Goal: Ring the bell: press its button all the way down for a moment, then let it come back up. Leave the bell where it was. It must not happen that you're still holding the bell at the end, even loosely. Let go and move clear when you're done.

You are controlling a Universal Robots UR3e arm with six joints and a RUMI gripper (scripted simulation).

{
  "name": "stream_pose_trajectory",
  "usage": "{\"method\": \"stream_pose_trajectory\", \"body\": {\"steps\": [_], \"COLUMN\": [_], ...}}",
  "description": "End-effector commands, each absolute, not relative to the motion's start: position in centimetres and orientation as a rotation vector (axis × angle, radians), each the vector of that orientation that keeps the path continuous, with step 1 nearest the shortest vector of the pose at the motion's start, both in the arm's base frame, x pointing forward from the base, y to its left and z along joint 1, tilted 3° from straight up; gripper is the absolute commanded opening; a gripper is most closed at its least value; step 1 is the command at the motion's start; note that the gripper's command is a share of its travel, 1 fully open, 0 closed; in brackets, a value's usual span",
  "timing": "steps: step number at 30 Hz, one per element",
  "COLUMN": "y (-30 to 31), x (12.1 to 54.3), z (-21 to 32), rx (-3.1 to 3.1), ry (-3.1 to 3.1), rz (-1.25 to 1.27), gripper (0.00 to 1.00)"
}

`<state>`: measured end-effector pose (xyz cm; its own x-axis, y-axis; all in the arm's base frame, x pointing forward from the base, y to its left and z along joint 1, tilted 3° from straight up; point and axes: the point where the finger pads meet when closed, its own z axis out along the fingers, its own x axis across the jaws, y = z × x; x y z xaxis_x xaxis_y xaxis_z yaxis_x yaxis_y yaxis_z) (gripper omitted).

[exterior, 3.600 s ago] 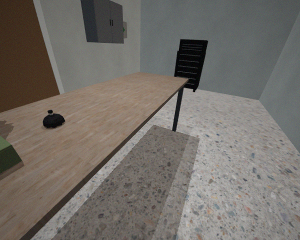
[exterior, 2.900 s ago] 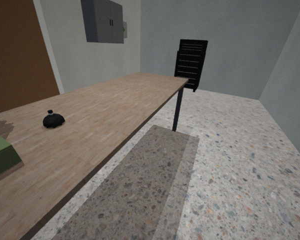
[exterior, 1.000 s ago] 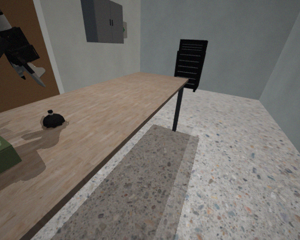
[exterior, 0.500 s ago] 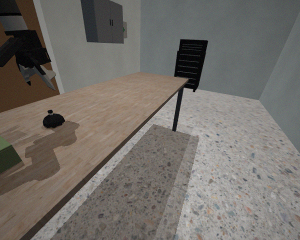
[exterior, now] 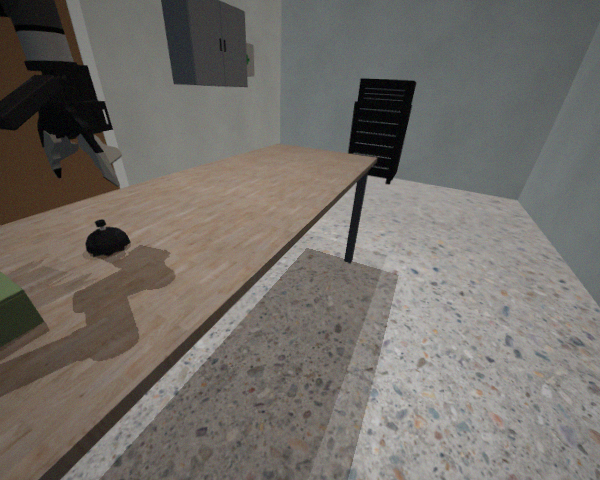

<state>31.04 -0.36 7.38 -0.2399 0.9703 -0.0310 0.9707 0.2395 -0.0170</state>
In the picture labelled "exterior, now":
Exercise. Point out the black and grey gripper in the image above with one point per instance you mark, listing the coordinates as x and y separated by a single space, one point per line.
64 119

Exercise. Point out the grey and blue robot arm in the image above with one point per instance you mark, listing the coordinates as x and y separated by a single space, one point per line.
40 19

